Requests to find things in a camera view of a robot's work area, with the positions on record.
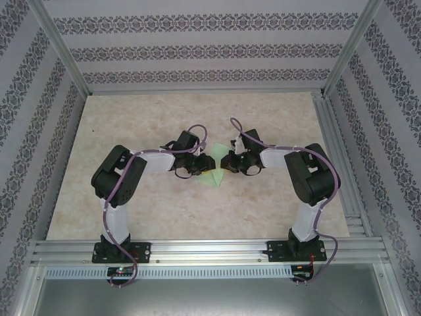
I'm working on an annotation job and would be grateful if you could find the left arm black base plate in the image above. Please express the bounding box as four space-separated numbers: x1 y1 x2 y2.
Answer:
91 242 152 264

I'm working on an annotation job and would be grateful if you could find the aluminium mounting rail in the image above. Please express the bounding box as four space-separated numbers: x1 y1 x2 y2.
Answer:
31 239 391 266

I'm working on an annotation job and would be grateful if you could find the green paper sheet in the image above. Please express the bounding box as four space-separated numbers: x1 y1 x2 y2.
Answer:
197 142 230 190

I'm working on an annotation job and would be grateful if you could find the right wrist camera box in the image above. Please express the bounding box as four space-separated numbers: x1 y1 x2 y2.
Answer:
230 135 245 154

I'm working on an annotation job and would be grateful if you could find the slotted grey cable duct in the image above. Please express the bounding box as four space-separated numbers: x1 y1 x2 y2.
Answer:
44 265 295 280

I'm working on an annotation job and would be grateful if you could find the aluminium side rail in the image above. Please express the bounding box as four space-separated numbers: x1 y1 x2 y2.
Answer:
312 92 374 238

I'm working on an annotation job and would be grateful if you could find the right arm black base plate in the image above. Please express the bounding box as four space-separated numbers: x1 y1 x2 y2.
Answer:
266 240 328 263

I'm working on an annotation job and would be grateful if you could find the aluminium frame post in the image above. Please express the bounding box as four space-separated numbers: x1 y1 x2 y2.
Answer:
29 0 91 97
322 0 385 98

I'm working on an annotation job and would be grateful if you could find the grey sheet metal panel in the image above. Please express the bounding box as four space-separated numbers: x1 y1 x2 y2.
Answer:
32 279 407 316

